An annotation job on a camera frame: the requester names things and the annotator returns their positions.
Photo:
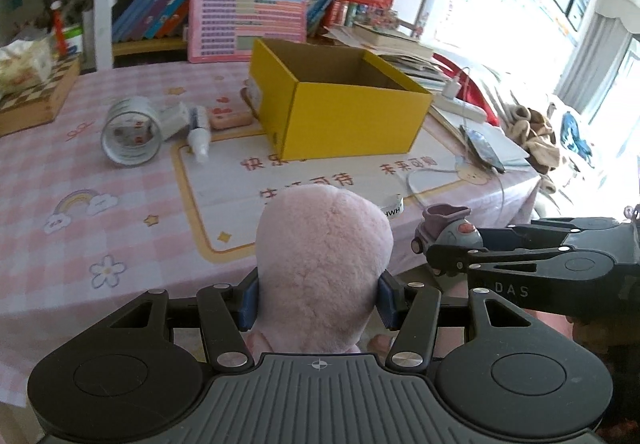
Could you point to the pink plush pig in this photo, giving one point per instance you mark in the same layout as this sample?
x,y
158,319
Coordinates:
x,y
319,251

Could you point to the pink eraser case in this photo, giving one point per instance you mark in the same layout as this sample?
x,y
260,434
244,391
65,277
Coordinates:
x,y
220,120

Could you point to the white wall charger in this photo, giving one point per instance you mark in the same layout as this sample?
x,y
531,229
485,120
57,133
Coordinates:
x,y
452,89

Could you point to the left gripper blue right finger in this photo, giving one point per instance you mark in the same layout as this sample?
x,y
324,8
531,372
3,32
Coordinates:
x,y
412,312

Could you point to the clear tape roll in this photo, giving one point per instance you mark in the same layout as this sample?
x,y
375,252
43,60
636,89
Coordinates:
x,y
131,133

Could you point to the smartphone on table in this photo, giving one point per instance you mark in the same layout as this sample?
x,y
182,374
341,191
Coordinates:
x,y
482,150

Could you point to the wooden chess box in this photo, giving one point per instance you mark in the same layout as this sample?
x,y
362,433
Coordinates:
x,y
40,104

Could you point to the row of blue books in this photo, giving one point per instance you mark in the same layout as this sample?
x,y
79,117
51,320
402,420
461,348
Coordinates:
x,y
143,19

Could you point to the grey toy car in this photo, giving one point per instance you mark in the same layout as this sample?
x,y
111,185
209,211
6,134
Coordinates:
x,y
445,224

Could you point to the floral tissue box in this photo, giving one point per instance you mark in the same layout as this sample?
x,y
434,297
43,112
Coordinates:
x,y
24,64

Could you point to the pink keyboard learning pad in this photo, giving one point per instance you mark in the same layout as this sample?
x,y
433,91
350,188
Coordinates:
x,y
225,30

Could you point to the yellow cardboard box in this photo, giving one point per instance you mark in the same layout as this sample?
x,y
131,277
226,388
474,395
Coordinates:
x,y
321,101

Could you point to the pink checkered tablecloth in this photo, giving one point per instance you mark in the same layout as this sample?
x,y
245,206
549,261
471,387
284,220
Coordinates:
x,y
81,236

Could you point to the stack of papers and books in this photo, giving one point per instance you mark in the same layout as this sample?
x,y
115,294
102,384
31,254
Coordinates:
x,y
402,52

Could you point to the brown plush toy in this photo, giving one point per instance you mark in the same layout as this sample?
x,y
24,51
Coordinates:
x,y
533,132

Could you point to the white power strip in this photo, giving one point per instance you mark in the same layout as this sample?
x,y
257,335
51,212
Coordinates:
x,y
460,107

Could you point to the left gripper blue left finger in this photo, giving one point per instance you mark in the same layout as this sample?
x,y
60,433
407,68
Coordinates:
x,y
226,313

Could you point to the white power adapter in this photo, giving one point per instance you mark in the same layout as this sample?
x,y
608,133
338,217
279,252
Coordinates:
x,y
173,120

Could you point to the red book set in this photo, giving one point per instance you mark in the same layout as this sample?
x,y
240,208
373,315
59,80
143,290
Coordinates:
x,y
345,12

